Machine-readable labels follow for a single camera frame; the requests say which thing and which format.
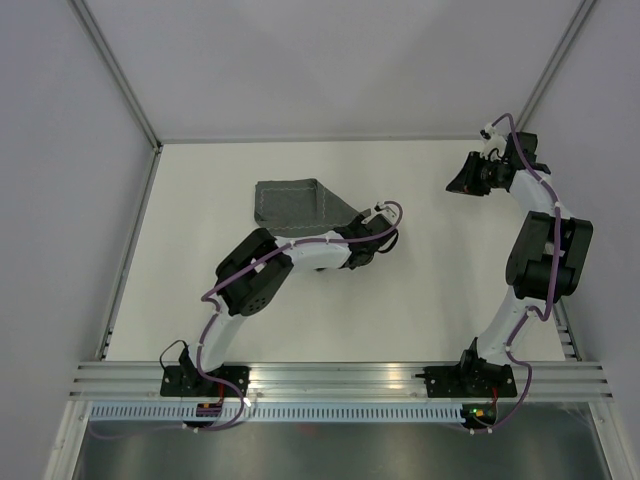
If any grey cloth napkin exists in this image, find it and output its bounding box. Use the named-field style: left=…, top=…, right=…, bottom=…
left=254, top=178, right=359, bottom=238

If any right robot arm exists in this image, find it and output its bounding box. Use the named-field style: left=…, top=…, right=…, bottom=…
left=446, top=126, right=593, bottom=398

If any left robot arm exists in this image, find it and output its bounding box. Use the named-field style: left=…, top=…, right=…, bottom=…
left=179, top=203, right=402, bottom=396

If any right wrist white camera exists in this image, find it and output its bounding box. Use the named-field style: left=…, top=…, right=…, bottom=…
left=480, top=122, right=507, bottom=161

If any wrist white camera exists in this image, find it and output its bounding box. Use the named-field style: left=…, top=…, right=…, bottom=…
left=361, top=201, right=397, bottom=225
left=480, top=122, right=507, bottom=161

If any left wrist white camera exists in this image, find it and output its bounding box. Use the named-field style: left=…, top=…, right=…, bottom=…
left=361, top=201, right=397, bottom=225

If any right aluminium frame post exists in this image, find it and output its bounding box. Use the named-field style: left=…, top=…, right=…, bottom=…
left=515, top=0, right=599, bottom=130

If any aluminium frame post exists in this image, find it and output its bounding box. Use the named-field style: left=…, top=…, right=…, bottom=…
left=67, top=0, right=162, bottom=153
left=515, top=0, right=599, bottom=130

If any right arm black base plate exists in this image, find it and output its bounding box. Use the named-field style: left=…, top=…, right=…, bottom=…
left=415, top=365, right=517, bottom=399

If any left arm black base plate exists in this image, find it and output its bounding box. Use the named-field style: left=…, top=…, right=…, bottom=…
left=160, top=365, right=250, bottom=398

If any aluminium front rail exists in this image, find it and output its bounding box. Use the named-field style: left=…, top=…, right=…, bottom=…
left=67, top=361, right=613, bottom=402

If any white slotted cable duct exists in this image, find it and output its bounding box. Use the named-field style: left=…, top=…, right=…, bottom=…
left=89, top=401, right=465, bottom=424

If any left aluminium frame post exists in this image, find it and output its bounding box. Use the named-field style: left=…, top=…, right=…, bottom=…
left=67, top=0, right=162, bottom=153

